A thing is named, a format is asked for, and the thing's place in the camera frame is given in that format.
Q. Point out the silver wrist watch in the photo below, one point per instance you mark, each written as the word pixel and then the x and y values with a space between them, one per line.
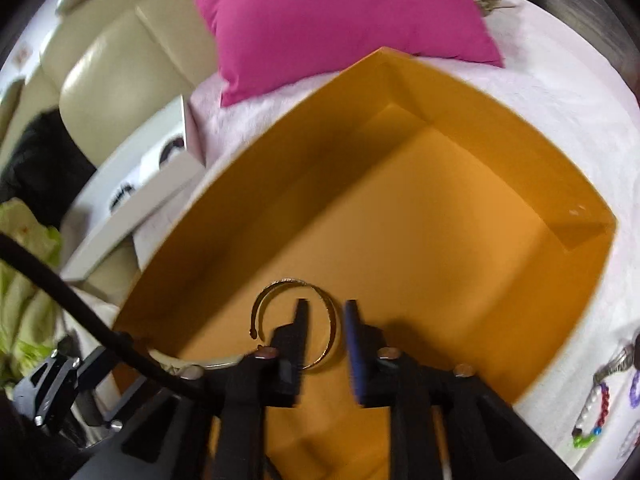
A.
pixel 626 359

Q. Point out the white flat box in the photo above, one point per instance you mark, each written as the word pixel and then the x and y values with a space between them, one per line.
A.
pixel 144 172

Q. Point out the black bag on sofa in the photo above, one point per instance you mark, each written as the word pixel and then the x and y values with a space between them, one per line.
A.
pixel 46 169

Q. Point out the green yellow cloth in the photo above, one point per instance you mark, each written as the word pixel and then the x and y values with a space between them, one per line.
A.
pixel 28 315

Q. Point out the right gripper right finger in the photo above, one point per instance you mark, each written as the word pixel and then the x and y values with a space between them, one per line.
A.
pixel 366 371

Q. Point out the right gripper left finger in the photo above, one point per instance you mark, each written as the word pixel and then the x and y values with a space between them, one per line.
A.
pixel 286 371

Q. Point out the beige leather sofa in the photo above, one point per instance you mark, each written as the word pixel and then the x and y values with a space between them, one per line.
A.
pixel 109 66

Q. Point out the magenta pillow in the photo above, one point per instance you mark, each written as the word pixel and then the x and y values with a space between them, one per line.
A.
pixel 266 44

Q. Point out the orange cardboard box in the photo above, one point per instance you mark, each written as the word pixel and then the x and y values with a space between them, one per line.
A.
pixel 457 226

